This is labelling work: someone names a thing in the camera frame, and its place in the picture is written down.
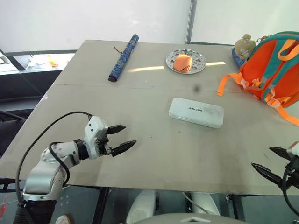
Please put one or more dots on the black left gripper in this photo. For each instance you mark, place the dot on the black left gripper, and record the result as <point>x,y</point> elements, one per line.
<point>104,146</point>

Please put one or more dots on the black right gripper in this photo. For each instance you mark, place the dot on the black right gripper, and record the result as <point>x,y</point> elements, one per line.
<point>293,172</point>

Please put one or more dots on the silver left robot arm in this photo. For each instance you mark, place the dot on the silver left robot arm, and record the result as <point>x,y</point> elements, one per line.
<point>44,172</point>

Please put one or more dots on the white rectangular case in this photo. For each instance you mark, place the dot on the white rectangular case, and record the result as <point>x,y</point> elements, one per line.
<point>196,113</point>

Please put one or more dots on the orange and teal backpack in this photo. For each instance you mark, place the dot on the orange and teal backpack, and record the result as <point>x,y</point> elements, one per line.
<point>266,67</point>

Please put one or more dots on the black table leg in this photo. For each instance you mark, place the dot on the black table leg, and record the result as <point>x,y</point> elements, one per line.
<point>234,206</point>
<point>101,205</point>

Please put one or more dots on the white rounded robot leg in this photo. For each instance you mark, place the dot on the white rounded robot leg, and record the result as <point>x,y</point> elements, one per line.
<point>205,203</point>
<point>141,207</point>

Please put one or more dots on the blue patterned rolled scroll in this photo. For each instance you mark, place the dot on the blue patterned rolled scroll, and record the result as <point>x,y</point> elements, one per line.
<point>123,58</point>

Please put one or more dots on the round perforated metal plate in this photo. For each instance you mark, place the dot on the round perforated metal plate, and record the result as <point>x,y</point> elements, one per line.
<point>170,59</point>

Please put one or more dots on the orange crumpled cloth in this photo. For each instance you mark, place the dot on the orange crumpled cloth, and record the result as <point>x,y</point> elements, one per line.
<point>183,63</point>

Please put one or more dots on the orange background object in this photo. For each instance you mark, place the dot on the orange background object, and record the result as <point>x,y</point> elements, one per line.
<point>53,61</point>

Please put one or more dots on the grey robot torso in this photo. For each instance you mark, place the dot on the grey robot torso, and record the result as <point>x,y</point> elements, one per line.
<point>187,219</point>

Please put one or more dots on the dark background bench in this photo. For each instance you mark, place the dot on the dark background bench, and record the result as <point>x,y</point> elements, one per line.
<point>28,86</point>

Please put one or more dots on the black chair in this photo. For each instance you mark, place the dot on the black chair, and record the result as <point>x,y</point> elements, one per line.
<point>9,133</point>

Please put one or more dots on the blue patterned pouch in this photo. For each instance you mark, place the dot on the blue patterned pouch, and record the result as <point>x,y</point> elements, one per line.
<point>237,58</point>

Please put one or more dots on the white crumpled background object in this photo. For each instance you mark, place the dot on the white crumpled background object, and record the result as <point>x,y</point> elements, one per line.
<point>35,63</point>

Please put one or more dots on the grey vertical metal pole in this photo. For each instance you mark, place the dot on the grey vertical metal pole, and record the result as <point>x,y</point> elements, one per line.
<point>191,21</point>

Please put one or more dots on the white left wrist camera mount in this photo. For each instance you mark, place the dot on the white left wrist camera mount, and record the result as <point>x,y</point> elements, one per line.
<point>93,130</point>

